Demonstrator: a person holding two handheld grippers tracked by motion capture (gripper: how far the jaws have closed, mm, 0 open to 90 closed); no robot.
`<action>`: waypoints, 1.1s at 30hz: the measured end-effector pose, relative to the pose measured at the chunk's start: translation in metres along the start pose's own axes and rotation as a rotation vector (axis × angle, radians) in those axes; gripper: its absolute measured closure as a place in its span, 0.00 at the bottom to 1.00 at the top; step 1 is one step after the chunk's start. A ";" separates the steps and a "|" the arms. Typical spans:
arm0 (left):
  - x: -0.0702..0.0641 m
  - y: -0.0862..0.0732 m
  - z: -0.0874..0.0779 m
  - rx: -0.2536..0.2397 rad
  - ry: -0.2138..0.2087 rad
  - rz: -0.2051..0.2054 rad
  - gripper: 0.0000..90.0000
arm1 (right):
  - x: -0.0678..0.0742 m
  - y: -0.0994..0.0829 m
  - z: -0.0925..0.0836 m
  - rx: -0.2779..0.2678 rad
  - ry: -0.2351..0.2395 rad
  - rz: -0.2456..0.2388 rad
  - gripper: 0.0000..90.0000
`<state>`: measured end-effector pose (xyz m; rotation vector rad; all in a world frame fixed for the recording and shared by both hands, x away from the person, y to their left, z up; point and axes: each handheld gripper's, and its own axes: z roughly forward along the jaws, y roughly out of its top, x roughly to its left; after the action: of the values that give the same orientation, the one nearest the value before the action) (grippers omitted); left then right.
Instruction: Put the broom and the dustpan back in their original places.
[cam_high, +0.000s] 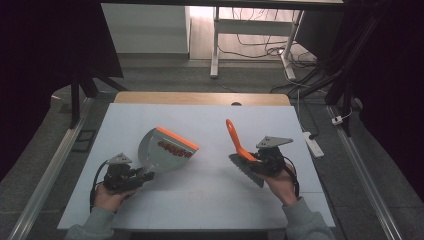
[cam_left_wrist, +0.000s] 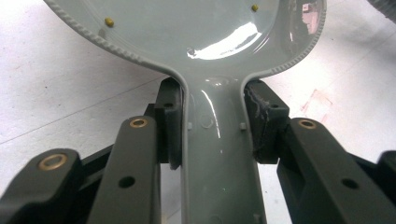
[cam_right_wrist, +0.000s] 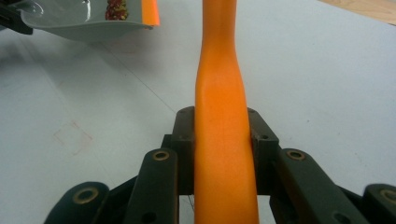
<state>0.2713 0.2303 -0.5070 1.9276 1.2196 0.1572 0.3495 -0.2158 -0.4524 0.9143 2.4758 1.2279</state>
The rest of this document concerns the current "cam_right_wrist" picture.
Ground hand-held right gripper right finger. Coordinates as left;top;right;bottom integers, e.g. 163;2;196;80
247;106;282;197

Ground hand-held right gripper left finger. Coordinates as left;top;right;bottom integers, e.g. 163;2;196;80
161;105;196;196

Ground orange-handled grey brush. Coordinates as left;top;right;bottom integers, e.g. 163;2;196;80
192;0;262;224

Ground grey dustpan with orange edge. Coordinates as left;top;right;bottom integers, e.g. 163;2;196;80
18;0;162;43

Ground pile of red beans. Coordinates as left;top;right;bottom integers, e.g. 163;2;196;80
105;0;130;21

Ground wooden table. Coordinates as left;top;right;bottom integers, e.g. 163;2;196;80
317;0;396;26

